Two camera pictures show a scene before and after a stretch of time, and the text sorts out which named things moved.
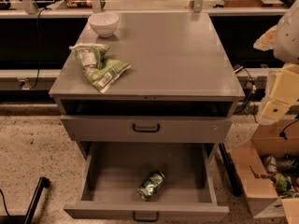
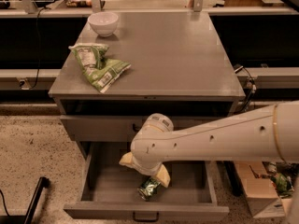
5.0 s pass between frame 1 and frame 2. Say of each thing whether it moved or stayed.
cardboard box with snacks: stayed
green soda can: stayed
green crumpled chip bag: stayed
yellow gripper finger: moved
